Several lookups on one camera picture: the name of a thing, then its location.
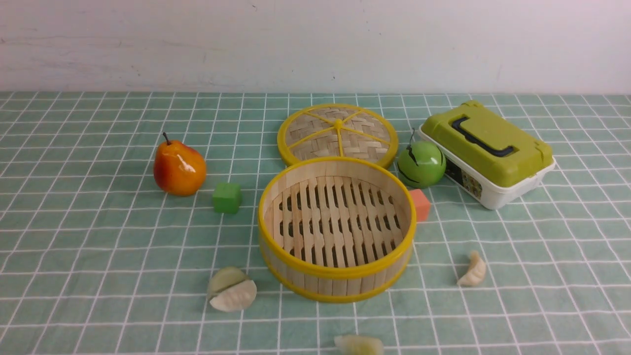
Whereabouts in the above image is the orange wooden cube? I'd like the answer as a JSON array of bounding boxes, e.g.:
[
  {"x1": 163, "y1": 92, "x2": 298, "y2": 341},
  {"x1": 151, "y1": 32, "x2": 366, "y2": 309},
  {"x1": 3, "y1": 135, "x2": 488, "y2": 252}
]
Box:
[{"x1": 409, "y1": 189, "x2": 432, "y2": 223}]

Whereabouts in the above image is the white round dumpling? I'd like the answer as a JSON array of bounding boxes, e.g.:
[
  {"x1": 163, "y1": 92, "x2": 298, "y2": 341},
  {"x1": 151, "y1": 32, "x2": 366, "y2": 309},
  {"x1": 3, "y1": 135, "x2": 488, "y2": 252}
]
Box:
[{"x1": 209, "y1": 280, "x2": 257, "y2": 313}]

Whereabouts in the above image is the pale green dumpling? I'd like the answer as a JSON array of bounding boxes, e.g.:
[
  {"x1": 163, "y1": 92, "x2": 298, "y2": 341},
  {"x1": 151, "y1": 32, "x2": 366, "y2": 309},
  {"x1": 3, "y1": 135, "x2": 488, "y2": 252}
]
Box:
[{"x1": 334, "y1": 334, "x2": 385, "y2": 355}]

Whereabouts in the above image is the greenish white dumpling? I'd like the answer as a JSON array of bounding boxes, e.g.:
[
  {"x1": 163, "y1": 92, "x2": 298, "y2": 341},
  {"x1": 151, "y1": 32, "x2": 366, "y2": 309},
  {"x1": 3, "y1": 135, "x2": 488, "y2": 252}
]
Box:
[{"x1": 207, "y1": 266, "x2": 250, "y2": 301}]

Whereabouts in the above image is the white pleated dumpling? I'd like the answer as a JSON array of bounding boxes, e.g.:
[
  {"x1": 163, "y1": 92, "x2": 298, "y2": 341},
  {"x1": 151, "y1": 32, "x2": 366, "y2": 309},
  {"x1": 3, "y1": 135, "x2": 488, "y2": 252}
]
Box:
[{"x1": 456, "y1": 250, "x2": 487, "y2": 287}]

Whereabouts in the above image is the yellow-rimmed bamboo steamer tray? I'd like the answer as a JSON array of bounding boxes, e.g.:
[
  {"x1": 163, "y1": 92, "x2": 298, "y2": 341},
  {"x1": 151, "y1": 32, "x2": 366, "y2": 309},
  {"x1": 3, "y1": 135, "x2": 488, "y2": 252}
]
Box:
[{"x1": 258, "y1": 157, "x2": 417, "y2": 303}]

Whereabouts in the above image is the green wooden cube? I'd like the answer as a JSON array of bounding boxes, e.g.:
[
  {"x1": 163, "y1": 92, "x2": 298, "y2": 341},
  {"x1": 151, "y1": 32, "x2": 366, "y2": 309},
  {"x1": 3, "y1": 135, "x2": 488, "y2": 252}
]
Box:
[{"x1": 212, "y1": 182, "x2": 243, "y2": 214}]

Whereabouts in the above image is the orange red toy pear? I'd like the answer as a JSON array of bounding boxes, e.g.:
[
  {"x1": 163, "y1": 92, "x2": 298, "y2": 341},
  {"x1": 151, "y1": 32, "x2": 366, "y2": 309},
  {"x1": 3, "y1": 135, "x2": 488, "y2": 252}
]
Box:
[{"x1": 153, "y1": 131, "x2": 207, "y2": 196}]

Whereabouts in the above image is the green lidded white lunch box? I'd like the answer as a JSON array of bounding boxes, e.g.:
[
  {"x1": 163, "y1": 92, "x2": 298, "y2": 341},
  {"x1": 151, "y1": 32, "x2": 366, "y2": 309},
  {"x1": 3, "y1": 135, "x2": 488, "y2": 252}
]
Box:
[{"x1": 418, "y1": 100, "x2": 555, "y2": 211}]

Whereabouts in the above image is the woven bamboo steamer lid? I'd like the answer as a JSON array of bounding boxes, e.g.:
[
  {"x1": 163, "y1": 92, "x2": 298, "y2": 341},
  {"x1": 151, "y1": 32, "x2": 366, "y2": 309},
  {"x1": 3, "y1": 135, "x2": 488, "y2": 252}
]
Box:
[{"x1": 277, "y1": 104, "x2": 399, "y2": 169}]

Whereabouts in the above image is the green toy apple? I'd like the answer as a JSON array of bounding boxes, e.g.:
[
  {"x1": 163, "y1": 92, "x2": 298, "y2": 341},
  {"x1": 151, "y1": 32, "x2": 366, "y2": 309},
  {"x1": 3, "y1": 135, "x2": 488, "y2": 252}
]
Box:
[{"x1": 396, "y1": 129, "x2": 447, "y2": 189}]

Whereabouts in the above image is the green checkered tablecloth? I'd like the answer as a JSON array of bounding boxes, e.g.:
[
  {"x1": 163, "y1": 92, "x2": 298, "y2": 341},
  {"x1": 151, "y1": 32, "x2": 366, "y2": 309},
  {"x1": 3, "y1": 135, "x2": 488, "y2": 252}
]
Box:
[{"x1": 0, "y1": 92, "x2": 631, "y2": 355}]

